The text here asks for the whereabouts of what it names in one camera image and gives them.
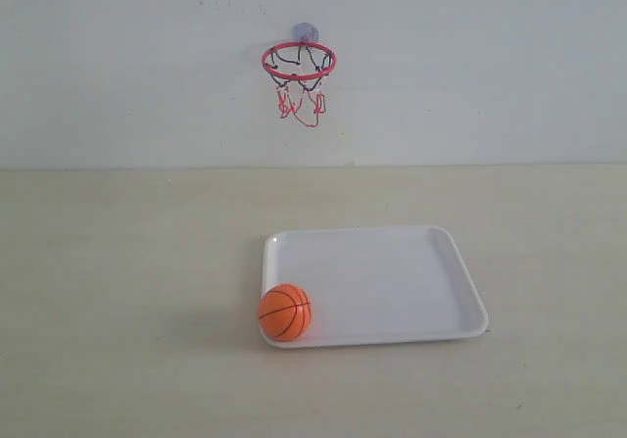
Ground small orange basketball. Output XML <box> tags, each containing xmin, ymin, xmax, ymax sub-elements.
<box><xmin>258</xmin><ymin>283</ymin><xmax>313</xmax><ymax>342</ymax></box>

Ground red mini basketball hoop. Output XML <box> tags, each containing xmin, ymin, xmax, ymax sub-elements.
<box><xmin>261</xmin><ymin>41</ymin><xmax>338</xmax><ymax>128</ymax></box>

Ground white plastic tray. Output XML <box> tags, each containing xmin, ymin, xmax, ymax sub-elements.
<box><xmin>262</xmin><ymin>225</ymin><xmax>489</xmax><ymax>349</ymax></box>

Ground clear suction cup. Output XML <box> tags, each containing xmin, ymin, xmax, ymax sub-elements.
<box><xmin>291</xmin><ymin>23</ymin><xmax>319</xmax><ymax>43</ymax></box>

